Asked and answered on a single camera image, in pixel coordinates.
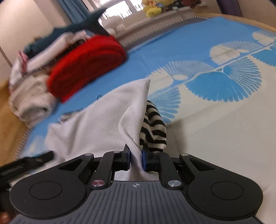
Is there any red folded blanket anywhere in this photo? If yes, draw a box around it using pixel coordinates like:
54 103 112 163
47 35 127 103

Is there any wooden headboard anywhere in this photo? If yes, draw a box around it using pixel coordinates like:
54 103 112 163
0 82 27 166

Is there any blue white patterned bedspread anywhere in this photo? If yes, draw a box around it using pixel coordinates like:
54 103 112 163
21 17 275 223

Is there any purple box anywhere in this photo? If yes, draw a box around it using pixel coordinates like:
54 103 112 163
217 0 242 17

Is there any dark blue shark plush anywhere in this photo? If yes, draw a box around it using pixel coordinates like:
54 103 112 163
23 7 109 58

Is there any yellow plush toys pile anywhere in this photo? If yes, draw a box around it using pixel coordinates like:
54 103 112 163
141 0 174 18

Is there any cream folded quilt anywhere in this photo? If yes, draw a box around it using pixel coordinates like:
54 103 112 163
9 73 58 129

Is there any blue curtain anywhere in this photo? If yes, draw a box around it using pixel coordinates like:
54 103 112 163
58 0 90 23

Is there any black white striped sweater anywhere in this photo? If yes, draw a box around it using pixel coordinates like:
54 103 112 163
45 77 168 182

